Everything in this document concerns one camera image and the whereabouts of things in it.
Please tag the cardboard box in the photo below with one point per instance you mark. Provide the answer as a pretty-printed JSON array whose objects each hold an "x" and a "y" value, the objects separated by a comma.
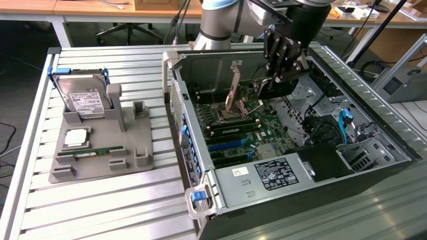
[{"x": 150, "y": 5}]

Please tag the wooden desk with clutter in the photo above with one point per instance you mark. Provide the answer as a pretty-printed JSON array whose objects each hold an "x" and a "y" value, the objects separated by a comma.
[{"x": 394, "y": 22}]

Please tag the silver CPU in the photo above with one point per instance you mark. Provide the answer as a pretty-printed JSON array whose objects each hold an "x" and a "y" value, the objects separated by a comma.
[{"x": 76, "y": 138}]

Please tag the black plastic shroud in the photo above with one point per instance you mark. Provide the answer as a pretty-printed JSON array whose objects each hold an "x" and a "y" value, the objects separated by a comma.
[{"x": 321, "y": 162}]

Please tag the white box with black device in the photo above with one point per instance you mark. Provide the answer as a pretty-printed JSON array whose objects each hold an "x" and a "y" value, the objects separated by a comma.
[{"x": 357, "y": 13}]

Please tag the blue expansion slot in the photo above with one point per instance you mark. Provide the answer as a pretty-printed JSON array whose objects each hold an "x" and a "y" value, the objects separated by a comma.
[{"x": 227, "y": 145}]

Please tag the black tripod pole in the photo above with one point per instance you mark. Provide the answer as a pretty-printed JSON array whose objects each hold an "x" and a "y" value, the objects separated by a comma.
[{"x": 377, "y": 32}]

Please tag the long wooden desk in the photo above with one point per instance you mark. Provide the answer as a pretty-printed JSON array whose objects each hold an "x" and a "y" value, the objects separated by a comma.
[{"x": 34, "y": 10}]

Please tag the grey parts rack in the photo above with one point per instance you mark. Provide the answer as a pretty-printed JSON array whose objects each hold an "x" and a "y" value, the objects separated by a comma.
[{"x": 100, "y": 136}]

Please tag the thin metal locking lever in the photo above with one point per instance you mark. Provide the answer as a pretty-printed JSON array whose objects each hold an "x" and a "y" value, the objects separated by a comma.
[{"x": 212, "y": 96}]

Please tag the grey slotted disk bay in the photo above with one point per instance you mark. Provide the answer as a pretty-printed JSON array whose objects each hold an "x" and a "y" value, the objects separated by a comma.
[{"x": 367, "y": 155}]

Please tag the black RAM stick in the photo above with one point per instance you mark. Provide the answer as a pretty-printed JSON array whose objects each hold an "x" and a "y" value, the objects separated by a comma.
[{"x": 234, "y": 127}]

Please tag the silver hard disk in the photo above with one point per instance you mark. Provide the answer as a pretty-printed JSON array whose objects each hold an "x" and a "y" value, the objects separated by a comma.
[{"x": 83, "y": 100}]

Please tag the metal disk bay cage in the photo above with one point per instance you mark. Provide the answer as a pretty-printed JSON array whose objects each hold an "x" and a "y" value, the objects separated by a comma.
[{"x": 301, "y": 100}]

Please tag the graphics card with metal bracket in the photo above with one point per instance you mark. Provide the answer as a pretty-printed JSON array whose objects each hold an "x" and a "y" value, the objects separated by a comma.
[{"x": 277, "y": 91}]

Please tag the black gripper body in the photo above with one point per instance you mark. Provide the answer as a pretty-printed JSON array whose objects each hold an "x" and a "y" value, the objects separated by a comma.
[{"x": 307, "y": 25}]

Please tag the grey power supply unit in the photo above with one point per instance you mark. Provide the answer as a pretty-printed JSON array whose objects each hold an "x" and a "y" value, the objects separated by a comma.
[{"x": 240, "y": 190}]

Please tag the CPU socket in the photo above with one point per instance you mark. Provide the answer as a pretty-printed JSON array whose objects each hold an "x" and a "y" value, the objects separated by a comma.
[{"x": 220, "y": 117}]

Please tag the open black PC case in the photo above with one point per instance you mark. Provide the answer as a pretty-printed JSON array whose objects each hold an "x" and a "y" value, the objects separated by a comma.
[{"x": 334, "y": 195}]

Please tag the green RAM stick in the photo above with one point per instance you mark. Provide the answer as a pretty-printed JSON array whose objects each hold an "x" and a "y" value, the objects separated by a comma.
[{"x": 96, "y": 151}]

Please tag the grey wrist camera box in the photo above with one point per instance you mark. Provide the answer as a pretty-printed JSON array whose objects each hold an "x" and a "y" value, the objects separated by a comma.
[{"x": 262, "y": 13}]

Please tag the grey computer tower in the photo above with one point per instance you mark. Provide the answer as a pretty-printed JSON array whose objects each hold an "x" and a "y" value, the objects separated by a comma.
[{"x": 407, "y": 85}]

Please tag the metal socket cover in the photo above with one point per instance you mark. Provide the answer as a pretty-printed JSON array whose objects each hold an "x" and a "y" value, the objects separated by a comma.
[{"x": 249, "y": 107}]

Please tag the black office chair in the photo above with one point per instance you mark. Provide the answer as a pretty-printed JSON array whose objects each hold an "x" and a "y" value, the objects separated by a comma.
[{"x": 128, "y": 30}]

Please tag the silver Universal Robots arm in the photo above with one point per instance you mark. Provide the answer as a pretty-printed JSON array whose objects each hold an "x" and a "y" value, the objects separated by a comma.
[{"x": 216, "y": 22}]

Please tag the green motherboard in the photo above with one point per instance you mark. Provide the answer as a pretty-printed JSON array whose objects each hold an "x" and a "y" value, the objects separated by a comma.
[{"x": 263, "y": 132}]

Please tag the hard disk drive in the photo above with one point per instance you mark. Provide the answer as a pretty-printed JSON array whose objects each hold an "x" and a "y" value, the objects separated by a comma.
[{"x": 62, "y": 71}]

